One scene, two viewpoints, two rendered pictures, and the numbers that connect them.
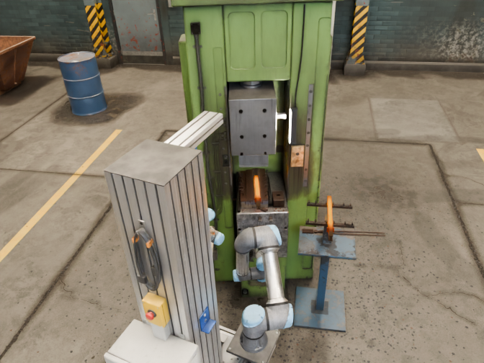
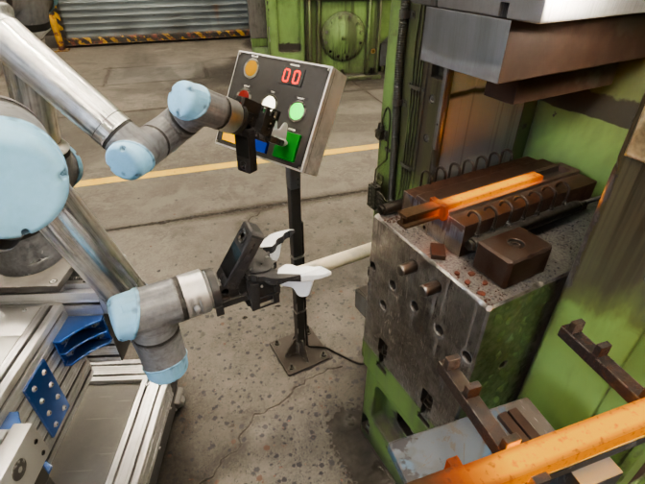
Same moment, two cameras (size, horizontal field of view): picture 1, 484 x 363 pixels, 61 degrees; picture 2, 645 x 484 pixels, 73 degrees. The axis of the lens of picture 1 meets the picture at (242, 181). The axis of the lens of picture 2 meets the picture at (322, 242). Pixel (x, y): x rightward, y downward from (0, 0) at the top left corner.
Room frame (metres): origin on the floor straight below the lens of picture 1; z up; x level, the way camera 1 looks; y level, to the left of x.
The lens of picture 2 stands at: (1.81, -0.69, 1.46)
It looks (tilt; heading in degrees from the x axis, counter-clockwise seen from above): 35 degrees down; 61
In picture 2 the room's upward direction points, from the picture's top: straight up
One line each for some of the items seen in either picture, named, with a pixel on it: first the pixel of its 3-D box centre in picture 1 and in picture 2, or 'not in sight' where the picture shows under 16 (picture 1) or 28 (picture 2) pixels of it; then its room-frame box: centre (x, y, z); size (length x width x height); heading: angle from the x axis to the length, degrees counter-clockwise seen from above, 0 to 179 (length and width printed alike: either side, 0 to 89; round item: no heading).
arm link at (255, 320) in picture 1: (254, 320); not in sight; (1.37, -0.04, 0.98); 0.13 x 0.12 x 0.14; 98
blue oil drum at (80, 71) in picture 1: (83, 83); not in sight; (6.57, 2.53, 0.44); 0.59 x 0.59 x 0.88
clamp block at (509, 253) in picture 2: (278, 199); (512, 256); (2.47, -0.26, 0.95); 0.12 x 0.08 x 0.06; 0
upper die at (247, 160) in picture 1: (252, 146); (541, 33); (2.63, -0.09, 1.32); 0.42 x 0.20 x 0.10; 0
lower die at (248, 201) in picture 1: (253, 187); (498, 196); (2.63, -0.09, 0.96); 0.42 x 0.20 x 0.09; 0
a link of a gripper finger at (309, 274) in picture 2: not in sight; (303, 282); (2.06, -0.17, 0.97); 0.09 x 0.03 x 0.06; 144
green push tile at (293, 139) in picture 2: not in sight; (287, 146); (2.26, 0.33, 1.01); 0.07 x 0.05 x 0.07; 115
